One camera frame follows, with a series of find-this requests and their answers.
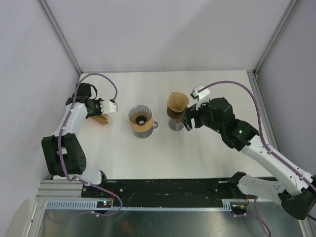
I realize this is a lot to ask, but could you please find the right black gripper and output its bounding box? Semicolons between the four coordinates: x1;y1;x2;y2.
180;97;224;134

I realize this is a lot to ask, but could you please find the dark brown wooden ring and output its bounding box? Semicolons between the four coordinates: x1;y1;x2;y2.
166;107;186;121

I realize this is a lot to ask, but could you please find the brown paper coffee filter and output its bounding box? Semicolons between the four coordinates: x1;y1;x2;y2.
167;92;189;113

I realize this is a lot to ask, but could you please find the grey glass dripper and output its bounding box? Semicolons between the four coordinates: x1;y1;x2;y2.
128;105;152;125

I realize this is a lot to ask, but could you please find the clear glass pitcher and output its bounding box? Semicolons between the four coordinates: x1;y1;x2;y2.
133;121;158;138

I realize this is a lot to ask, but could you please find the light wooden ring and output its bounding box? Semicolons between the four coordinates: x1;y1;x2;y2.
130;116;154;133

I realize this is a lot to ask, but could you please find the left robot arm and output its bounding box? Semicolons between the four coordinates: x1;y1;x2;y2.
41;83;109;198

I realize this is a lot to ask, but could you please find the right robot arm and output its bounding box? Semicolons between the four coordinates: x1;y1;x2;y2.
182;98;316;220

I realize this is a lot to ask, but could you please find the coffee filter pack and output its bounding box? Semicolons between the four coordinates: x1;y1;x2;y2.
90;115;111;125

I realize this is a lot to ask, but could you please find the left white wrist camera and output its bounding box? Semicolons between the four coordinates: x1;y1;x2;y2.
101;100;118;115

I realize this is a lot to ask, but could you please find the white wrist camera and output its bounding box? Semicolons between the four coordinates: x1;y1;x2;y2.
101;100;118;115
190;84;210;111

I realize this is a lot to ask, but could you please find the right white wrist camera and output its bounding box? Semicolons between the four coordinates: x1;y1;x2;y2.
190;84;210;111

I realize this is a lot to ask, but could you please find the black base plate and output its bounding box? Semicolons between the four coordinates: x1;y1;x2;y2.
81;172;259;207

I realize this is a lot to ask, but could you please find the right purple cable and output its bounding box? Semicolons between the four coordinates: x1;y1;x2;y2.
202;80;316;237

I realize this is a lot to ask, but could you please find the purple cable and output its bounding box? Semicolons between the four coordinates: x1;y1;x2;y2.
46;73;123;222
202;80;316;237

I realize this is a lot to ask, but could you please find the grey cable duct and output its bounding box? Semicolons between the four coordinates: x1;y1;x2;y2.
46;200;232;211

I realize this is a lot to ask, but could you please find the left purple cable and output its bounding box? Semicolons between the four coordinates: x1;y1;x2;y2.
46;73;123;222

